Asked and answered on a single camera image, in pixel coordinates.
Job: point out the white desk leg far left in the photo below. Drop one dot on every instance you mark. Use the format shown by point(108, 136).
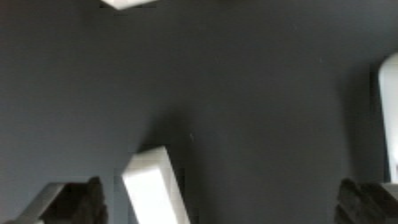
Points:
point(127, 4)

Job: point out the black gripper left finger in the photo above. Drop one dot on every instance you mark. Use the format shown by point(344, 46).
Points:
point(68, 204)

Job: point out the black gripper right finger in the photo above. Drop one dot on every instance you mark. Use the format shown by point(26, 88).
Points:
point(367, 203)

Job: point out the white left fence piece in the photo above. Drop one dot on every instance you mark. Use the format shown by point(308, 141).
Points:
point(154, 190)

